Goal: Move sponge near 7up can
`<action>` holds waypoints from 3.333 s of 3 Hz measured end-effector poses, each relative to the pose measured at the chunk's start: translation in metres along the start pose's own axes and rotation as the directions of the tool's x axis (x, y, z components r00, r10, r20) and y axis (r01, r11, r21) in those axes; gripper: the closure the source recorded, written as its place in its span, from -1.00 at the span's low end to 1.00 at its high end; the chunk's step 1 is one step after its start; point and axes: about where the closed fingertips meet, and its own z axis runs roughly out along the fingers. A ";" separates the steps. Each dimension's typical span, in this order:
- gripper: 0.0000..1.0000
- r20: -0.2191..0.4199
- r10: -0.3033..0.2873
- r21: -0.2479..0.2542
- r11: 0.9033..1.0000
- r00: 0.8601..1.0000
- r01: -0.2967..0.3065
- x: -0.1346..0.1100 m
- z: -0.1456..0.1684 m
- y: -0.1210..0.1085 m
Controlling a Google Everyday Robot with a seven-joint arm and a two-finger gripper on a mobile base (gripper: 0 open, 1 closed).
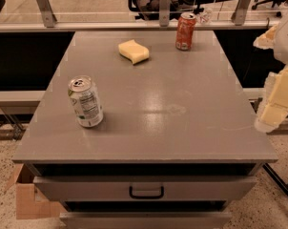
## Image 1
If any white green 7up can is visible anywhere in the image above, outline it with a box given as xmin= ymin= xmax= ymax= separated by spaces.
xmin=68 ymin=75 xmax=103 ymax=128

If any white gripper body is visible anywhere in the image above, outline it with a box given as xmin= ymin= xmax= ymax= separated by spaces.
xmin=274 ymin=11 xmax=288 ymax=65

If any grey drawer cabinet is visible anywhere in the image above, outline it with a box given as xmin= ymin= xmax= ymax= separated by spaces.
xmin=13 ymin=31 xmax=277 ymax=229

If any cardboard box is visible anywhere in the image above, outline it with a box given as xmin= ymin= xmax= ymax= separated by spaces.
xmin=5 ymin=164 xmax=66 ymax=219

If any yellow sponge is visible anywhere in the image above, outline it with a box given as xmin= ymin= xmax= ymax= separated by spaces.
xmin=118 ymin=40 xmax=150 ymax=65

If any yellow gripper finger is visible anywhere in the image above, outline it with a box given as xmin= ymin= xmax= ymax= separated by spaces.
xmin=253 ymin=25 xmax=278 ymax=50
xmin=254 ymin=66 xmax=288 ymax=133

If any metal railing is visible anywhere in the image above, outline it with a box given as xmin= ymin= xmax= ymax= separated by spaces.
xmin=0 ymin=0 xmax=288 ymax=33

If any crumpled clear plastic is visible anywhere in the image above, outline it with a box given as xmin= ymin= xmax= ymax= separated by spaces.
xmin=196 ymin=9 xmax=213 ymax=25

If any orange soda can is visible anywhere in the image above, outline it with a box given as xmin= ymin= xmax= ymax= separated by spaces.
xmin=175 ymin=12 xmax=196 ymax=51

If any black drawer handle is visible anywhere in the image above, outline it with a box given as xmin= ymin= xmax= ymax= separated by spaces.
xmin=129 ymin=186 xmax=165 ymax=199

